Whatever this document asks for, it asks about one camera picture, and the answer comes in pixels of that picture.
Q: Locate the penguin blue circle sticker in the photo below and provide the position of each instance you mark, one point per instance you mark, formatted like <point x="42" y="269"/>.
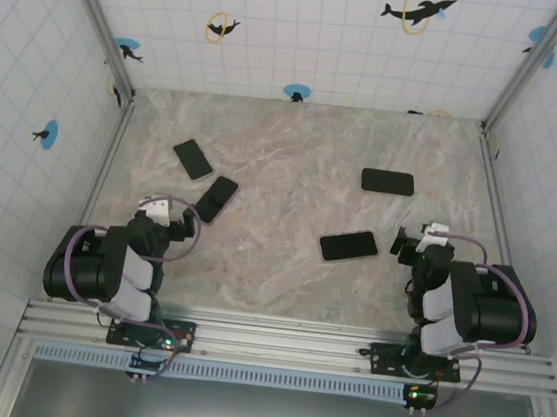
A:
<point x="297" y="90"/>

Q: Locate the aluminium table side rail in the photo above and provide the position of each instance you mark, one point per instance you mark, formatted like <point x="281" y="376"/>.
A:
<point x="498" y="203"/>
<point x="101" y="173"/>

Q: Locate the black phone case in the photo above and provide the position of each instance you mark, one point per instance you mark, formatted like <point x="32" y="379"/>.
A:
<point x="362" y="179"/>

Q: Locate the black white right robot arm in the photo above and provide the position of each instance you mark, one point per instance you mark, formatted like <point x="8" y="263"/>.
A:
<point x="493" y="308"/>

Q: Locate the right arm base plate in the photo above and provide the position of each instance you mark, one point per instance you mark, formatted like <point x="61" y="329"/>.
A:
<point x="383" y="353"/>

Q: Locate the fish blue circle sticker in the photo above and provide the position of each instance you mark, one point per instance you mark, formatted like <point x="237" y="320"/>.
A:
<point x="51" y="135"/>

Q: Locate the smartphone in purple case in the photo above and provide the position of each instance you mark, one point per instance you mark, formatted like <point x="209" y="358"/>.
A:
<point x="215" y="200"/>

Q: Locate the aluminium corner post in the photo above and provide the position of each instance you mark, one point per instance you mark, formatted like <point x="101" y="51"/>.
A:
<point x="99" y="17"/>
<point x="525" y="70"/>

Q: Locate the black smartphone pale rim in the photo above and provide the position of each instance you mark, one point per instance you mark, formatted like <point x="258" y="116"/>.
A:
<point x="348" y="246"/>

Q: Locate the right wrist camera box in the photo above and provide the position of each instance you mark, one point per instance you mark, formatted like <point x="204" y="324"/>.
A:
<point x="436" y="236"/>

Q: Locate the dark smartphone silver frame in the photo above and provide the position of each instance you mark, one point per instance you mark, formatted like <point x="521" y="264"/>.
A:
<point x="193" y="159"/>

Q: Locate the aluminium front rail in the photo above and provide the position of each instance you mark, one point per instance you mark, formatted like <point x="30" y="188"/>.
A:
<point x="283" y="342"/>

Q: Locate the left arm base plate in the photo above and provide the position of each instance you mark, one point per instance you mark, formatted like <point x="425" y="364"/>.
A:
<point x="115" y="336"/>

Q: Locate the blue patch wall sticker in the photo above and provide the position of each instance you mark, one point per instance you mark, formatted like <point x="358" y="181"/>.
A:
<point x="537" y="33"/>

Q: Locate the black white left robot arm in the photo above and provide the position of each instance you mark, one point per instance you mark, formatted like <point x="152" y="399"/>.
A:
<point x="85" y="267"/>

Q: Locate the shark blue circle sticker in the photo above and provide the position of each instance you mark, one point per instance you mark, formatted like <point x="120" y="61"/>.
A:
<point x="126" y="44"/>

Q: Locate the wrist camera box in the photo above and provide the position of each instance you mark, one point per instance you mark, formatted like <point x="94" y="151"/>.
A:
<point x="157" y="210"/>
<point x="436" y="236"/>

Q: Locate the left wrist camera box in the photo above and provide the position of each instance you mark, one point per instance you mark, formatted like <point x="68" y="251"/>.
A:
<point x="157" y="210"/>

